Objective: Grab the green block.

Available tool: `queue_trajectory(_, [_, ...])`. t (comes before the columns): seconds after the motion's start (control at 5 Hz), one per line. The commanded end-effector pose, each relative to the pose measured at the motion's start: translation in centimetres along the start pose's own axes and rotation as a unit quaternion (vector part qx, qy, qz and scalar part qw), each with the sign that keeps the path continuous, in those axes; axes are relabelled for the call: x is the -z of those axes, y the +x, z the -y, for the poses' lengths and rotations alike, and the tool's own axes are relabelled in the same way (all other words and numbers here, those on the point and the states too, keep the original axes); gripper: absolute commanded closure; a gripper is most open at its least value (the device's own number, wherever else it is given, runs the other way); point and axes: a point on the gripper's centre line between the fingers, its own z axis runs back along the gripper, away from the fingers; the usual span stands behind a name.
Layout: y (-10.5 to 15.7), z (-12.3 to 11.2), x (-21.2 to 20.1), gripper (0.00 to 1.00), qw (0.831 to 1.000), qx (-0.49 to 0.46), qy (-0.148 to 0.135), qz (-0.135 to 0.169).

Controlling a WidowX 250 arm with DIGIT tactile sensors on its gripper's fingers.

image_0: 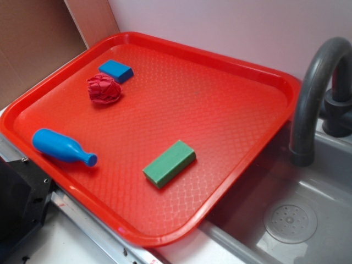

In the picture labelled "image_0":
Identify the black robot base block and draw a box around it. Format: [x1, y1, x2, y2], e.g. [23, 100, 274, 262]
[1, 159, 53, 250]

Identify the green rectangular block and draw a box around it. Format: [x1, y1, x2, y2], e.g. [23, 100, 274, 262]
[142, 140, 196, 189]

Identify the blue rectangular block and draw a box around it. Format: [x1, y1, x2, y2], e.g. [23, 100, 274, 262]
[98, 60, 134, 84]

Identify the red plastic tray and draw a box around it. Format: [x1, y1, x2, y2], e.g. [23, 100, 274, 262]
[1, 32, 300, 248]

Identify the crumpled red cloth ball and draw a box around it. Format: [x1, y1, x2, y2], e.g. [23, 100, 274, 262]
[86, 73, 123, 105]

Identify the blue plastic bottle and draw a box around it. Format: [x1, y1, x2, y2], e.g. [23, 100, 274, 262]
[32, 129, 98, 167]

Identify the grey plastic sink basin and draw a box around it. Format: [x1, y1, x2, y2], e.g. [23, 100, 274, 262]
[200, 123, 351, 263]

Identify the round sink drain cover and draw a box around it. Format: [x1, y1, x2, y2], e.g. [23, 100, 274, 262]
[263, 201, 318, 244]

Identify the grey curved faucet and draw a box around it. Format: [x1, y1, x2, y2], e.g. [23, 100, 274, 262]
[289, 37, 351, 167]

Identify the brown cardboard panel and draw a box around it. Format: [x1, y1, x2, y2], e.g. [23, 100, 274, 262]
[1, 1, 119, 108]

